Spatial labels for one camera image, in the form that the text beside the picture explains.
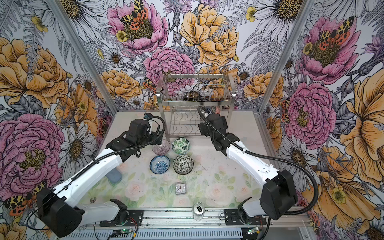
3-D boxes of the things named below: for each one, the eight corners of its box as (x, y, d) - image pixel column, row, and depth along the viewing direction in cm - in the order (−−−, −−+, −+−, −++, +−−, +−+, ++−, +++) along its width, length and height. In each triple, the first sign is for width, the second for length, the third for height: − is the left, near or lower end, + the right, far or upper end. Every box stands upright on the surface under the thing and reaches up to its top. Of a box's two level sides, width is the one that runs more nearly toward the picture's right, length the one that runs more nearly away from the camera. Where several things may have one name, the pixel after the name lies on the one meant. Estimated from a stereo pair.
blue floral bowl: (149, 173, 90) (148, 170, 87) (153, 158, 97) (151, 155, 94) (169, 173, 90) (168, 171, 87) (170, 158, 97) (170, 155, 94)
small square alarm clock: (174, 194, 84) (174, 192, 82) (175, 183, 87) (175, 181, 85) (186, 194, 84) (185, 192, 82) (186, 183, 87) (186, 181, 85)
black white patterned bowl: (171, 170, 91) (170, 166, 87) (180, 156, 97) (179, 152, 93) (187, 179, 88) (187, 174, 83) (195, 164, 94) (195, 159, 90)
